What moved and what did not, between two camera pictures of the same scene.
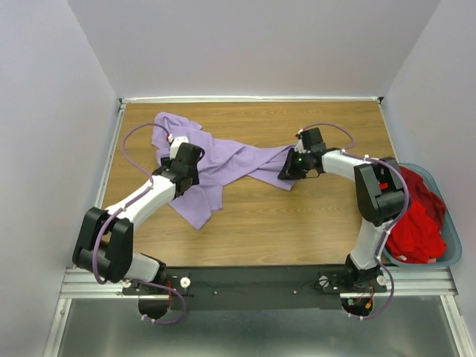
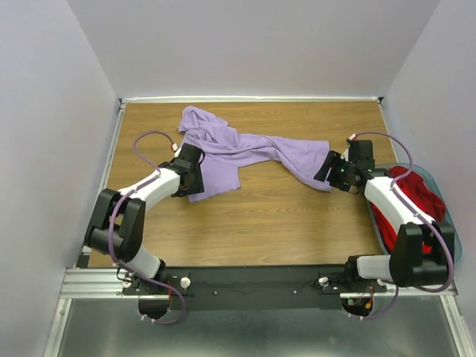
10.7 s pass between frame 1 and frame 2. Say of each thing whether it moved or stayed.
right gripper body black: moved
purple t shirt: moved
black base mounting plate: stayed
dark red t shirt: stayed
